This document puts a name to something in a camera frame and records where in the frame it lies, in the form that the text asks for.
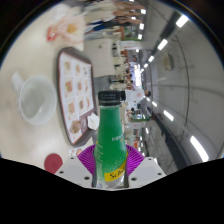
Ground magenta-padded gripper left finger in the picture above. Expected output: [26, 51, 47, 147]
[54, 144, 97, 188]

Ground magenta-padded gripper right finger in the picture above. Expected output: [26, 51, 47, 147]
[125, 145, 167, 188]

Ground green drink bottle black cap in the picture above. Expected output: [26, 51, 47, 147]
[92, 89, 129, 190]

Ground colourful printed leaflet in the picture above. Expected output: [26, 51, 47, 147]
[67, 146, 84, 158]

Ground flat round red coaster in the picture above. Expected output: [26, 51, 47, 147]
[44, 153, 64, 175]

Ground crumpled white napkin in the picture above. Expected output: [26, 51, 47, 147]
[86, 112, 100, 131]

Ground dark brown food tray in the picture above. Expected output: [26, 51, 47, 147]
[55, 47, 98, 148]

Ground white polka dot mug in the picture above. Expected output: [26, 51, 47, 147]
[11, 70, 58, 127]

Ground printed paper tray liner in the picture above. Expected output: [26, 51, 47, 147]
[59, 52, 93, 143]

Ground ceiling air conditioner unit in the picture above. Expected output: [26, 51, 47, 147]
[161, 53, 175, 72]

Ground ceiling light strips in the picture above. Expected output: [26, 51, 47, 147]
[128, 6, 211, 164]

